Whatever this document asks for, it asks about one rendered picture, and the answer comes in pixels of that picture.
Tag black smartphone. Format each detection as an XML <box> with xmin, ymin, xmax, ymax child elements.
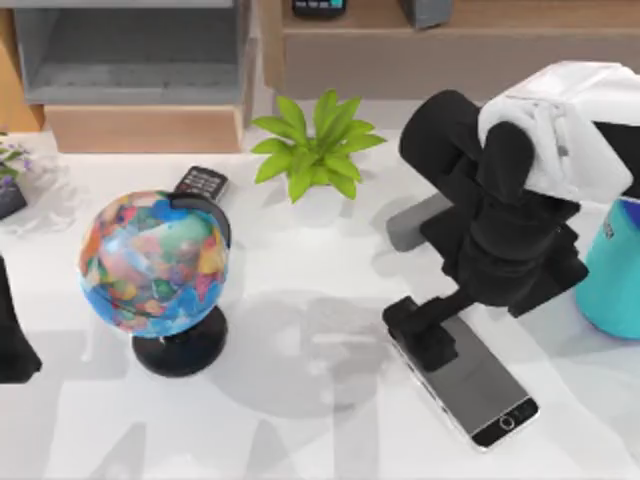
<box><xmin>383</xmin><ymin>313</ymin><xmax>541</xmax><ymax>455</ymax></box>

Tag teal cylindrical container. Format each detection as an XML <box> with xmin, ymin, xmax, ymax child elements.
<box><xmin>573</xmin><ymin>196</ymin><xmax>640</xmax><ymax>342</ymax></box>

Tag green plant in white pot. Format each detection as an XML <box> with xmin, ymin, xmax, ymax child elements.
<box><xmin>248</xmin><ymin>88</ymin><xmax>390</xmax><ymax>217</ymax></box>

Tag wooden open shelf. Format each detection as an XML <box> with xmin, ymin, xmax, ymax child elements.
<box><xmin>263</xmin><ymin>0</ymin><xmax>640</xmax><ymax>101</ymax></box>

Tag black remote control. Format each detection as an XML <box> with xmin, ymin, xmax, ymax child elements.
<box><xmin>172</xmin><ymin>165</ymin><xmax>232</xmax><ymax>202</ymax></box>

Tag grey box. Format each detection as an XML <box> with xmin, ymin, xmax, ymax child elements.
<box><xmin>398</xmin><ymin>0</ymin><xmax>455</xmax><ymax>32</ymax></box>

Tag colourful globe on black stand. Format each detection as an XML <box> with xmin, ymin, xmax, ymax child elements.
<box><xmin>78</xmin><ymin>189</ymin><xmax>234</xmax><ymax>379</ymax></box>

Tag black device with screen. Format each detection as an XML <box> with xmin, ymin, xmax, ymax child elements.
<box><xmin>291</xmin><ymin>0</ymin><xmax>349</xmax><ymax>22</ymax></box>

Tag pale wooden cupboard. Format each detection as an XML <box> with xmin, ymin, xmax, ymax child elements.
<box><xmin>0</xmin><ymin>8</ymin><xmax>262</xmax><ymax>155</ymax></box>

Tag grey cabinet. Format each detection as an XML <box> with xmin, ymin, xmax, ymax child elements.
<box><xmin>13</xmin><ymin>0</ymin><xmax>252</xmax><ymax>107</ymax></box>

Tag purple flowers in dark pot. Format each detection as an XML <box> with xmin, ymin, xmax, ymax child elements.
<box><xmin>0</xmin><ymin>130</ymin><xmax>32</xmax><ymax>222</ymax></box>

